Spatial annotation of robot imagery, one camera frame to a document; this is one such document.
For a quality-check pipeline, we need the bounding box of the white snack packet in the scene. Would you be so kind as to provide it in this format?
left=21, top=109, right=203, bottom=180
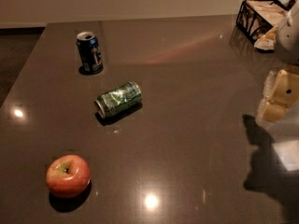
left=254, top=26, right=278, bottom=51

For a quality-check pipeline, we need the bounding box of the blue soda can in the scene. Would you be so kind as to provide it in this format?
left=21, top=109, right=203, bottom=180
left=77, top=31, right=103, bottom=74

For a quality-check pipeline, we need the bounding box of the black wire basket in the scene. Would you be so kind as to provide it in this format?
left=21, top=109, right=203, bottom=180
left=236, top=0, right=288, bottom=44

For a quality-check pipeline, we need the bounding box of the green crushed soda can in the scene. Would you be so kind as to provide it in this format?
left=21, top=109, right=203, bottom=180
left=94, top=81, right=142, bottom=119

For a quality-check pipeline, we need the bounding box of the red apple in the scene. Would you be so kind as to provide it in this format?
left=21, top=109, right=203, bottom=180
left=46, top=155, right=91, bottom=199

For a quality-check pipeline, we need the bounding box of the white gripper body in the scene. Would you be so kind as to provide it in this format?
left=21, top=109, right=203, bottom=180
left=275, top=1, right=299, bottom=65

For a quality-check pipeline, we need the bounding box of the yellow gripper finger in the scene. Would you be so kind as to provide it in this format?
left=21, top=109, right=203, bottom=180
left=263, top=69, right=299, bottom=108
left=257, top=99, right=288, bottom=122

